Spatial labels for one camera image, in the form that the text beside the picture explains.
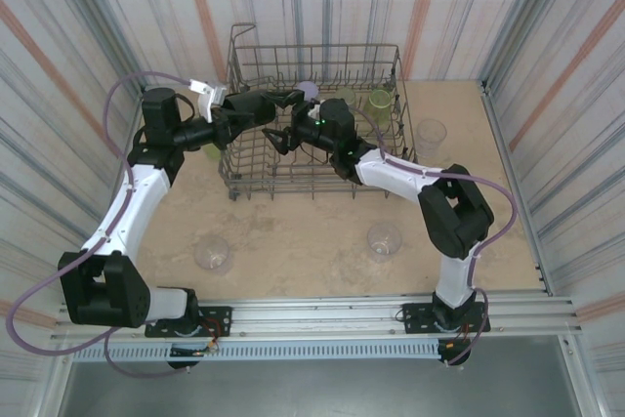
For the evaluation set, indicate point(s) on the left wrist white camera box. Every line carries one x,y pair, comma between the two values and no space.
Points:
212,95

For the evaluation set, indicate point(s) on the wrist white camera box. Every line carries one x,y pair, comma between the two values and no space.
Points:
317,108
212,95

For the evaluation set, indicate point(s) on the tall pale green cup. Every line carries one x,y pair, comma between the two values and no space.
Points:
212,153

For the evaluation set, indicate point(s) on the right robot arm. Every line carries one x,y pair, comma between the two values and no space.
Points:
390,175

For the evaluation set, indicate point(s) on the tall clear plastic cup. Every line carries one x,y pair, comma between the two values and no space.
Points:
431,136

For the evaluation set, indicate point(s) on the clear faceted plastic cup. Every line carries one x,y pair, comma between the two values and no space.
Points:
385,241
212,253

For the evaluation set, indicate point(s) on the aluminium mounting rail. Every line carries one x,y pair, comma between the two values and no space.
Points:
317,321

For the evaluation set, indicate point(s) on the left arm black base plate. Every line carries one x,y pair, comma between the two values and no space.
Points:
217,319

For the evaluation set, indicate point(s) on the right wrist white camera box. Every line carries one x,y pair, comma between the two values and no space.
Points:
317,108

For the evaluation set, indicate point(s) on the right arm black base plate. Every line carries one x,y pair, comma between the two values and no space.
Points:
415,319

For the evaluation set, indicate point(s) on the bright green plastic cup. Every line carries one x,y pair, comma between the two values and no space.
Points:
378,109

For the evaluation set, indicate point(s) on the purple plastic cup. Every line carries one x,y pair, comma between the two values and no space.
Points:
308,89

